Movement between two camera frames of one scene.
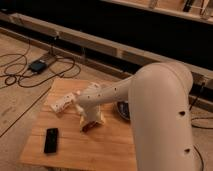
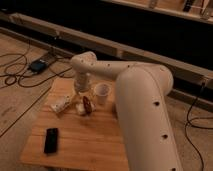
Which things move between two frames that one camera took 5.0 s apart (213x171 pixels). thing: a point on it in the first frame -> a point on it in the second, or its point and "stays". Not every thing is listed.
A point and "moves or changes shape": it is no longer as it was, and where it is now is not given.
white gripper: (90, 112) -> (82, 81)
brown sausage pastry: (89, 126) moves or changes shape
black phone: (50, 143) stays
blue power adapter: (38, 67) stays
